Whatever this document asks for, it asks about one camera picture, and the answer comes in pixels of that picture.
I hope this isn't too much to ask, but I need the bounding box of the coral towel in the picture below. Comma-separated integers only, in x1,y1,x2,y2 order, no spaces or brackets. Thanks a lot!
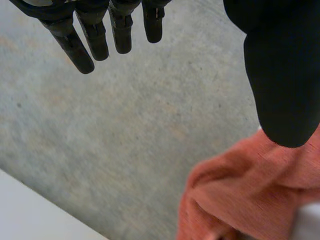
175,121,320,240

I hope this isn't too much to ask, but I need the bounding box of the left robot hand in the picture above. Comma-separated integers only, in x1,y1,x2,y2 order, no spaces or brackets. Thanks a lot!
8,0,320,148

